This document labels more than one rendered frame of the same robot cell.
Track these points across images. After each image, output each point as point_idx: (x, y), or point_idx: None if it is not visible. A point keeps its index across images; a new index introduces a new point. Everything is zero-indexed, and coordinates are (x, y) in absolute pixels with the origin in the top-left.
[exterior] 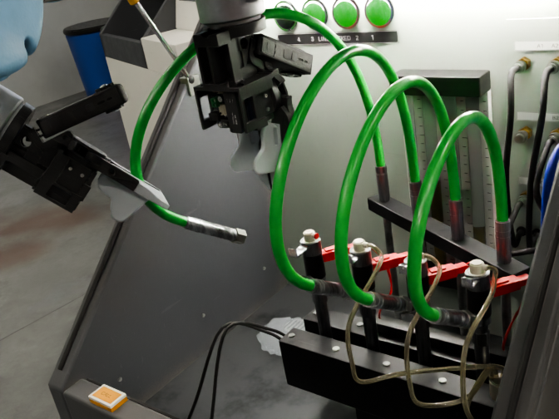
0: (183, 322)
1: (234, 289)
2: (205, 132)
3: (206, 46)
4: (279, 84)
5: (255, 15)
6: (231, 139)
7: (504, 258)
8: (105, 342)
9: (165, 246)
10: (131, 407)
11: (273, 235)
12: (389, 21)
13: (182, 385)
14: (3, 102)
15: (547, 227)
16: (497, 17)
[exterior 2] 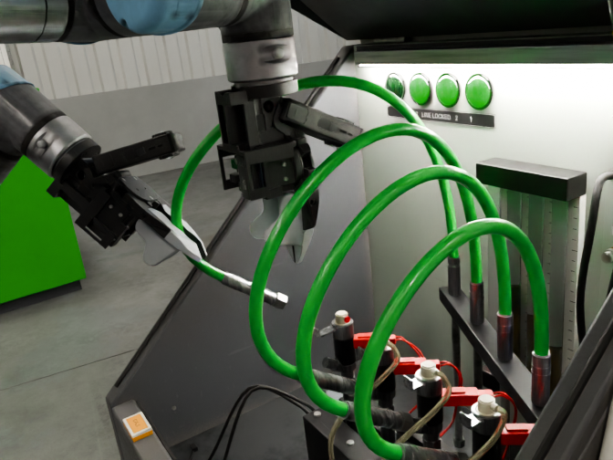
0: (251, 368)
1: (315, 346)
2: None
3: (223, 105)
4: (306, 154)
5: (277, 78)
6: (332, 202)
7: (538, 399)
8: (163, 371)
9: (242, 293)
10: (151, 443)
11: (250, 315)
12: (487, 103)
13: (236, 427)
14: (62, 136)
15: (566, 382)
16: (600, 112)
